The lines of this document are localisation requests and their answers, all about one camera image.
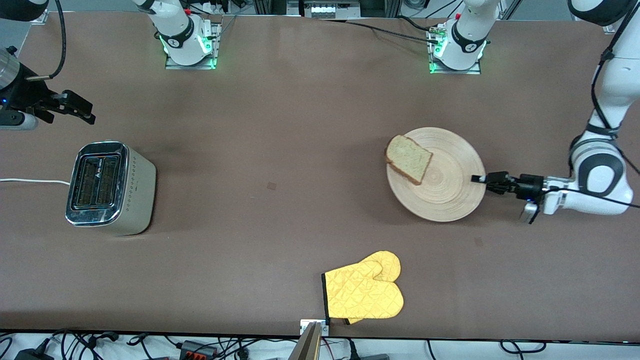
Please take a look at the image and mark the black orange connector box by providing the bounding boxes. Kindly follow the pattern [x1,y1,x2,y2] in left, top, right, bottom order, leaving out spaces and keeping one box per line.
[179,340,219,359]

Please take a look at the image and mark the grey power strip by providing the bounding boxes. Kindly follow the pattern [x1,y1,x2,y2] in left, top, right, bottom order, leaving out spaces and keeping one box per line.
[300,0,362,20]

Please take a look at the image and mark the aluminium camera post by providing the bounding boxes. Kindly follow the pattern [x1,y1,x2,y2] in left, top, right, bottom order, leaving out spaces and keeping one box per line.
[287,321,323,360]

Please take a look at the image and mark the round wooden plate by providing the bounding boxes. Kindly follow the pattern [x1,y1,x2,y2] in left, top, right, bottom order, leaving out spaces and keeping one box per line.
[386,127,487,223]

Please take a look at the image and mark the white post bracket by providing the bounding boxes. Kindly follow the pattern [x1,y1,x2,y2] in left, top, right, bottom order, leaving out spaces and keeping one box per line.
[300,319,331,337]

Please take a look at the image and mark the white toaster power cord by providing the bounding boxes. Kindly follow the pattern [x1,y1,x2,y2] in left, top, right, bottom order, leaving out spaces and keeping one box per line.
[0,177,71,187]

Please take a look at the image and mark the brown bread slice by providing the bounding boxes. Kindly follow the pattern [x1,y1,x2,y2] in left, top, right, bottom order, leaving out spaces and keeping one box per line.
[384,134,434,186]

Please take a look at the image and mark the silver two-slot toaster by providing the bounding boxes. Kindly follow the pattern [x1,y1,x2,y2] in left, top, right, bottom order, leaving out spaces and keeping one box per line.
[65,140,157,237]

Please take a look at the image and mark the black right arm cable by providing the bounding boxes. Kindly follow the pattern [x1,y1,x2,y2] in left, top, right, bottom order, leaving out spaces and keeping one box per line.
[26,0,68,82]

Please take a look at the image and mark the black power adapter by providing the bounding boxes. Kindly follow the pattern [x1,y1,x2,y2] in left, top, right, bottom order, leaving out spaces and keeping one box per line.
[14,347,55,360]

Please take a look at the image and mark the black cable on table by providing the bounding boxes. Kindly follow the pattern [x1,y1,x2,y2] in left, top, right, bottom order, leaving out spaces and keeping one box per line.
[320,18,441,45]

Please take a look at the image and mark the yellow quilted oven mitt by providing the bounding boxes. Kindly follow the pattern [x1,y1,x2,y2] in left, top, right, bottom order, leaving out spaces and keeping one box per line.
[321,260,405,321]
[345,250,402,326]

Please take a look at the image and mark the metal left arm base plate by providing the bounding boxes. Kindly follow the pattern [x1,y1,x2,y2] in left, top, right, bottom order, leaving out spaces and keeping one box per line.
[429,24,483,76]

